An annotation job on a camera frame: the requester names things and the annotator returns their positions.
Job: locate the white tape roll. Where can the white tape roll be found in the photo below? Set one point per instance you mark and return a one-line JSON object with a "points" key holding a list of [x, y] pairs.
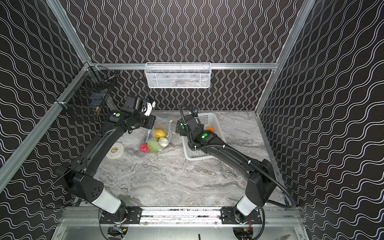
{"points": [[115, 151]]}

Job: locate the clear wall basket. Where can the clear wall basket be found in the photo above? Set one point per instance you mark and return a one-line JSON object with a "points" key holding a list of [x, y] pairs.
{"points": [[178, 75]]}

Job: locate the green cabbage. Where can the green cabbage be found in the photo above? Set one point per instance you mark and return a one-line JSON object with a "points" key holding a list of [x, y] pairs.
{"points": [[154, 147]]}

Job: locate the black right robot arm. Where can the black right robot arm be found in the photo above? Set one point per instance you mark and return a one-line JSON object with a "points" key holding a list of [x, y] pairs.
{"points": [[260, 176]]}

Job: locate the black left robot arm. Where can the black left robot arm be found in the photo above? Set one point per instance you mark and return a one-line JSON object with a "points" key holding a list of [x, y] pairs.
{"points": [[78, 177]]}

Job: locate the black wire wall basket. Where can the black wire wall basket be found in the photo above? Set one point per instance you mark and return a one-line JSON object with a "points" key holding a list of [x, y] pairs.
{"points": [[88, 102]]}

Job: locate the clear zip top bag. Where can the clear zip top bag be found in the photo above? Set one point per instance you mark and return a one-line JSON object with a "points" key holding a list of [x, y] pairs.
{"points": [[162, 125]]}

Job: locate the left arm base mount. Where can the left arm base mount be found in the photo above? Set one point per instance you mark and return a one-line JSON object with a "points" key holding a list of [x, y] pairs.
{"points": [[131, 215]]}

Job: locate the white plastic basket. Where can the white plastic basket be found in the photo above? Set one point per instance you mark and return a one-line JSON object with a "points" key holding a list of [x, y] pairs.
{"points": [[208, 120]]}

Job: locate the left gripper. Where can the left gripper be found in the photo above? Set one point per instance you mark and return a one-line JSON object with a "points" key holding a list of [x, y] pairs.
{"points": [[151, 121]]}

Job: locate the white daikon radish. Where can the white daikon radish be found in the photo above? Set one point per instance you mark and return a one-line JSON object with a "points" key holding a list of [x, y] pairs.
{"points": [[163, 142]]}

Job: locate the red apple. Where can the red apple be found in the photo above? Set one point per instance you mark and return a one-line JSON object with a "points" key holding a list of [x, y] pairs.
{"points": [[144, 148]]}

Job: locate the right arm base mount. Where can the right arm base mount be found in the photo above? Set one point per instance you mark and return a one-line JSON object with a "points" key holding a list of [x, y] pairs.
{"points": [[231, 215]]}

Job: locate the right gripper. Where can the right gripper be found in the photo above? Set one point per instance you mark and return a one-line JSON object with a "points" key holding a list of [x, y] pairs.
{"points": [[183, 126]]}

